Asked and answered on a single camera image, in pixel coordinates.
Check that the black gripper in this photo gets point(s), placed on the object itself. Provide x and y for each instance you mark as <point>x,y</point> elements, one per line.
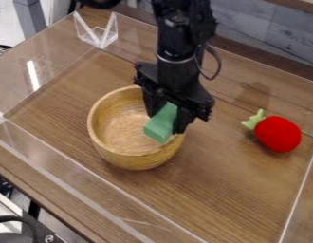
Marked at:
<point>170,81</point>

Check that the green rectangular block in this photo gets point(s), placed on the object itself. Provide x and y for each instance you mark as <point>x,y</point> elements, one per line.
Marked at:
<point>158,127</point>

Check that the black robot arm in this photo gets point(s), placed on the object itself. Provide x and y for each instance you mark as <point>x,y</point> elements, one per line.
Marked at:
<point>185,26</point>

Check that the brown wooden bowl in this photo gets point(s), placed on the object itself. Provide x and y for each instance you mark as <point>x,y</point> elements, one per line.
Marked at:
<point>114,122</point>

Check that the red plush strawberry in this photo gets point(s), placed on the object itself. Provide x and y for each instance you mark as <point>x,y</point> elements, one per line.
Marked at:
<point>276,133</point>

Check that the clear acrylic corner bracket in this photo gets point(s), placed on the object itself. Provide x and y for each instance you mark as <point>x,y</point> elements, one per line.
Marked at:
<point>100,37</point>

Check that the clear acrylic tray enclosure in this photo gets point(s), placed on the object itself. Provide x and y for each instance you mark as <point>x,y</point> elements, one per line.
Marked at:
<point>224,191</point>

